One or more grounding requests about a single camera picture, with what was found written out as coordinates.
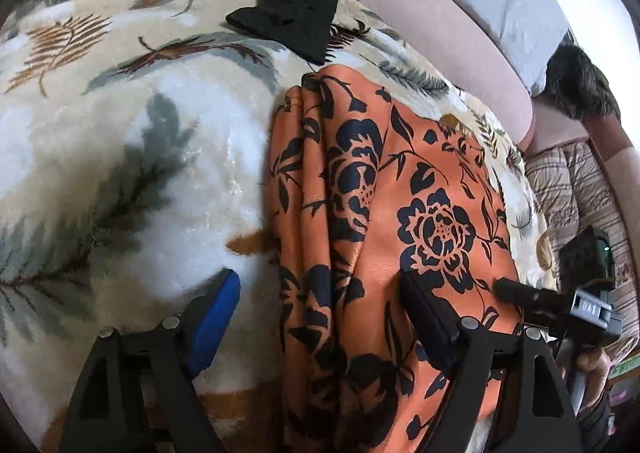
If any orange black floral garment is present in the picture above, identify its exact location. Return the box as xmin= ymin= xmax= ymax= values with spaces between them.
xmin=269 ymin=65 xmax=518 ymax=452

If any person's right hand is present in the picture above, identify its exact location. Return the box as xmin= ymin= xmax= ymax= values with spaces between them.
xmin=575 ymin=347 xmax=612 ymax=414

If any pink bed headboard cushion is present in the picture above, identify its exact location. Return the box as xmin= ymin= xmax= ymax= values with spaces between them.
xmin=339 ymin=0 xmax=626 ymax=160

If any dark fur cushion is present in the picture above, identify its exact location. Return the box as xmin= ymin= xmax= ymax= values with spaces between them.
xmin=542 ymin=44 xmax=620 ymax=121

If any beige leaf-pattern fleece blanket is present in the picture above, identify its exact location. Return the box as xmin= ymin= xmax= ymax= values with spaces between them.
xmin=0 ymin=0 xmax=559 ymax=453

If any striped beige quilt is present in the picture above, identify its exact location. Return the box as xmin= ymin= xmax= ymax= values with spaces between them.
xmin=525 ymin=142 xmax=639 ymax=364

